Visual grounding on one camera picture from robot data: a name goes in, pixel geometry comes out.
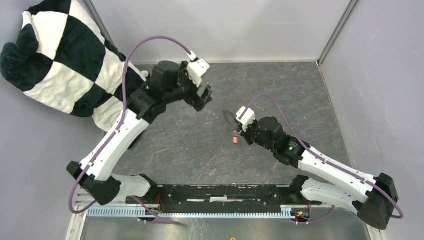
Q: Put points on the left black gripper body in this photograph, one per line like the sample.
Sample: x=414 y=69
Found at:
x=193 y=98

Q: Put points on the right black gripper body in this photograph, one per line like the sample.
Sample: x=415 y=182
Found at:
x=252 y=135

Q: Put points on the key with red tag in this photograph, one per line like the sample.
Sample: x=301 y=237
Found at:
x=235 y=140

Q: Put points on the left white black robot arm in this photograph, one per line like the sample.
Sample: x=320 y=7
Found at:
x=167 y=83

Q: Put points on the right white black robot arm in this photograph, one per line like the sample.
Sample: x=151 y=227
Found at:
x=371 y=198

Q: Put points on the black white checkered blanket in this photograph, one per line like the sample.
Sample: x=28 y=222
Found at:
x=62 y=60

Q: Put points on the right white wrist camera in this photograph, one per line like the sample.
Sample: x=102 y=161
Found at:
x=245 y=116

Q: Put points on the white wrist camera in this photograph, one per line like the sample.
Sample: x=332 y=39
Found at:
x=196 y=68
x=245 y=116

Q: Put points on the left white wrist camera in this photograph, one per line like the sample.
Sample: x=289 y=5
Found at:
x=196 y=68

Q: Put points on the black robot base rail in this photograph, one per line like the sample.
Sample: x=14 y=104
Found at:
x=226 y=198

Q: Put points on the left aluminium corner post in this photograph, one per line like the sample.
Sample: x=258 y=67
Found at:
x=94 y=14

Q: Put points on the aluminium corner post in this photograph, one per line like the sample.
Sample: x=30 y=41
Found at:
x=352 y=4
x=94 y=14

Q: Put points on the right aluminium corner post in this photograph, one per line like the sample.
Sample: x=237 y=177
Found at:
x=352 y=4

